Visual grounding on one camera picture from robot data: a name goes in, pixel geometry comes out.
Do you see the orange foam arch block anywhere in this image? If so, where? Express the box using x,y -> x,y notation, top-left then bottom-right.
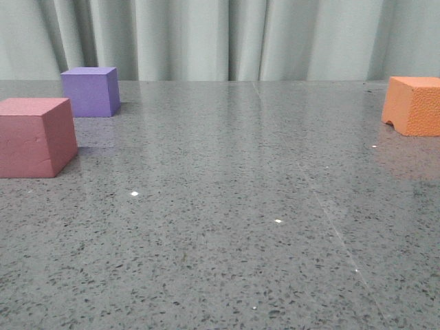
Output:
382,76 -> 439,137

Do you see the purple foam cube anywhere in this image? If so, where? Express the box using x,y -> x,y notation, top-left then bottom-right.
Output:
60,67 -> 121,118

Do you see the pale green curtain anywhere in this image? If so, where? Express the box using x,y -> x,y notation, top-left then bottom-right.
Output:
1,1 -> 439,80

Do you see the pink foam cube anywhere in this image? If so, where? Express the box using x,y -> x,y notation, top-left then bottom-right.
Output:
1,98 -> 78,178

